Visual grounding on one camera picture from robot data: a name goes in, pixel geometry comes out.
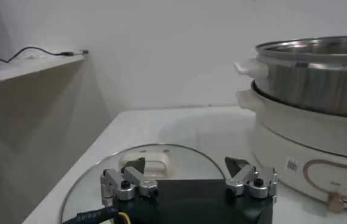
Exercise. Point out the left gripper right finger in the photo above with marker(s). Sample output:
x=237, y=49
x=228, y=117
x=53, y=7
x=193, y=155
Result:
x=246, y=179

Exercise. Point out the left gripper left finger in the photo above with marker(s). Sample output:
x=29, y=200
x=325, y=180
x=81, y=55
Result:
x=137, y=179

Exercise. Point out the round glass pot lid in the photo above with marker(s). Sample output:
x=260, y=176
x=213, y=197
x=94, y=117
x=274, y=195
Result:
x=191, y=164

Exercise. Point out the stainless steel steamer basket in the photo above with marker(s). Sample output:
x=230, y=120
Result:
x=313, y=88

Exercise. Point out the white electric cooker base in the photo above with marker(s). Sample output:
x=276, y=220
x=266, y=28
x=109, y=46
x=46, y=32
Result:
x=298, y=143

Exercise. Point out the white side table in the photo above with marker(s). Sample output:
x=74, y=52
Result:
x=24, y=68

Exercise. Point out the crumpled white tissue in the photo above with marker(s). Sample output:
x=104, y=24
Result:
x=32, y=54

